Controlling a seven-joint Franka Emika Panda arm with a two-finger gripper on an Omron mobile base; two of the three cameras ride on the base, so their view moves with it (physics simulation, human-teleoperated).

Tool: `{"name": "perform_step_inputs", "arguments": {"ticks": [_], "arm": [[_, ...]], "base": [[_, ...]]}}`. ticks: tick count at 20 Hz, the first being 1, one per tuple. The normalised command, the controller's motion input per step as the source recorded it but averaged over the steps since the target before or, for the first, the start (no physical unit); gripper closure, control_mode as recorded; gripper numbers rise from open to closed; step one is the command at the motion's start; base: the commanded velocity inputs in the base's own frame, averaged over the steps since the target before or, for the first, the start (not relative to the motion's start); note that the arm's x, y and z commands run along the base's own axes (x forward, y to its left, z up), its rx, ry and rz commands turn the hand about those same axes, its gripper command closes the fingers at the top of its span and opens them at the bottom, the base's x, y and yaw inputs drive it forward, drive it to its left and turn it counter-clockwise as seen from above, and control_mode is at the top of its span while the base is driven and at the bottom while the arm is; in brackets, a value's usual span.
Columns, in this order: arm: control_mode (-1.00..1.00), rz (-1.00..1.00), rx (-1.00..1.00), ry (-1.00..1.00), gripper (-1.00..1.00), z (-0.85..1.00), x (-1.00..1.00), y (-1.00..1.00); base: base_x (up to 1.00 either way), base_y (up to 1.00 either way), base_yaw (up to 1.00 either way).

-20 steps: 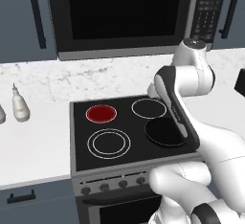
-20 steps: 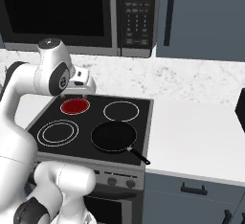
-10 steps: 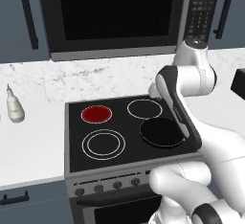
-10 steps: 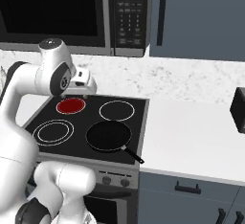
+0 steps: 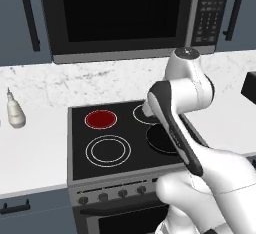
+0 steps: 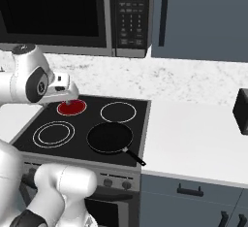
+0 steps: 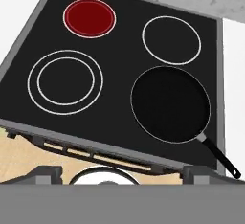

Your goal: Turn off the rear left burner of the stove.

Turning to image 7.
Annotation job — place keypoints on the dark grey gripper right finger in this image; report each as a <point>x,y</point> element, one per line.
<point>196,173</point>

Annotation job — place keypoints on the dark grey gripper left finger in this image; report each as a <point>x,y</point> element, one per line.
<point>48,172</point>

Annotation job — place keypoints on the round white black-rimmed thing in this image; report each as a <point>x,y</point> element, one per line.
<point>92,178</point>

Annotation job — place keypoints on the black frying pan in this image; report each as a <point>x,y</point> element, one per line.
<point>170,105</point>

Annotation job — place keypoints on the black glass stove with grey frame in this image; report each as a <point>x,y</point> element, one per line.
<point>121,55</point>

